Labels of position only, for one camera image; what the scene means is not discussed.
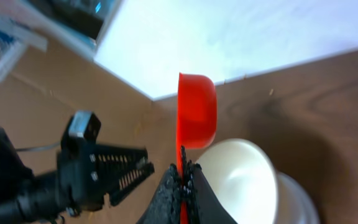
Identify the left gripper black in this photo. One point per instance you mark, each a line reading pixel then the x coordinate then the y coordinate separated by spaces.
pixel 78 183

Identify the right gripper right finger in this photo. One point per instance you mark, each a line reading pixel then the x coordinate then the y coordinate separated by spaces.
pixel 199 204

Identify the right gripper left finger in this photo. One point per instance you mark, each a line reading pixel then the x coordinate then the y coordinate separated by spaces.
pixel 165 205

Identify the red measuring scoop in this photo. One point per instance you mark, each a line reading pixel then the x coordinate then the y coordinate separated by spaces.
pixel 196 113

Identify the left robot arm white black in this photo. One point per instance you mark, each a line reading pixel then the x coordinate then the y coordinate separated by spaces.
pixel 18 185

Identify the white bowl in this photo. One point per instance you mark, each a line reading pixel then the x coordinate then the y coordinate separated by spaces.
pixel 243 179

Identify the white digital kitchen scale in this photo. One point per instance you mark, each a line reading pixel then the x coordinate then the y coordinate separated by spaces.
pixel 294 204

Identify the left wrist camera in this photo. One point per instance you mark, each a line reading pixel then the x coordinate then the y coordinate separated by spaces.
pixel 83 126

